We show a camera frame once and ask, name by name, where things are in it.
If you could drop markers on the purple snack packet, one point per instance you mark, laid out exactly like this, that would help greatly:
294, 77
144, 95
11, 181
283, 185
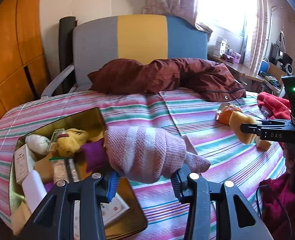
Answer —
95, 155

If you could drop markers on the pink knitted sock roll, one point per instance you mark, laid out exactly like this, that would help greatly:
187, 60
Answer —
144, 154

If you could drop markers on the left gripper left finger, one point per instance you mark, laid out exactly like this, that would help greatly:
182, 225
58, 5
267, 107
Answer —
112, 179

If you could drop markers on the red towel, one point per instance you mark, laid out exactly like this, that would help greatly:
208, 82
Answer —
274, 107

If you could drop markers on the white sock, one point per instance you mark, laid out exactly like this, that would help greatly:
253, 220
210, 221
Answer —
37, 143

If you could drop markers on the tan sponge block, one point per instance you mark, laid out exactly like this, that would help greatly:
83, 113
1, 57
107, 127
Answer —
45, 170

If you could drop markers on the orange snack packet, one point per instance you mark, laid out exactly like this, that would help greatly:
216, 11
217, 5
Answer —
225, 111

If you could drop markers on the cracker pack green ends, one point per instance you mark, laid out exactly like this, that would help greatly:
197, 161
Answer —
64, 169

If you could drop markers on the brown-red puffer jacket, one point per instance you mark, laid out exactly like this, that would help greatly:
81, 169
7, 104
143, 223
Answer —
213, 81

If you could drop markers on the white foam block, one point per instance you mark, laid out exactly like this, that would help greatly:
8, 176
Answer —
34, 190

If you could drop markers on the gold metal tray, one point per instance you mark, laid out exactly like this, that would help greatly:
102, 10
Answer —
66, 201

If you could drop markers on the dark red garment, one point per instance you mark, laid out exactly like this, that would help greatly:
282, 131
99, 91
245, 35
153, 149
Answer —
278, 207

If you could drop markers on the yellow sock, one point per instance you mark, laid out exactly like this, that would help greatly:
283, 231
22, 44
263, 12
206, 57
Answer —
70, 142

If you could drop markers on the cluttered wooden desk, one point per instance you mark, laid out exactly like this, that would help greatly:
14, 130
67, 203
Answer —
279, 61

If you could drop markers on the small green white box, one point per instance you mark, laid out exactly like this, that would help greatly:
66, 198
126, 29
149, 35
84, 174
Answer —
53, 142

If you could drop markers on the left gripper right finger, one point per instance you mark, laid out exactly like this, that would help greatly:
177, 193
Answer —
179, 181

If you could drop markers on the white medicine box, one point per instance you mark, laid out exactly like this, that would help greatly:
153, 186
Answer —
24, 162

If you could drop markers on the yellow sponge wedge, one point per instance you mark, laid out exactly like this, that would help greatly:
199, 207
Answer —
19, 218

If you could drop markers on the wooden wardrobe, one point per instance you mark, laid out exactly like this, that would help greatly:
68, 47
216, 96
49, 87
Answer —
23, 70

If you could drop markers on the grey yellow blue headboard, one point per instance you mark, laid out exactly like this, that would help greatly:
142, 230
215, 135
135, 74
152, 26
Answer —
143, 38

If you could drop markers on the striped bed sheet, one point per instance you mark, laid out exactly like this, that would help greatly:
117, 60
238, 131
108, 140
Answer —
180, 112

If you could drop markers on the beige medicine box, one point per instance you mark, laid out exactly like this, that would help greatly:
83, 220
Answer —
110, 213

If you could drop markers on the large yellow sponge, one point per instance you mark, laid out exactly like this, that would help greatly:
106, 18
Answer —
244, 128

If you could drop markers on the black rolled mat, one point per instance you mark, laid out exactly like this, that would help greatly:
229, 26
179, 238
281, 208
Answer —
66, 27

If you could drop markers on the person right hand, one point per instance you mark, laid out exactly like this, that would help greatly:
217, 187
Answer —
289, 161

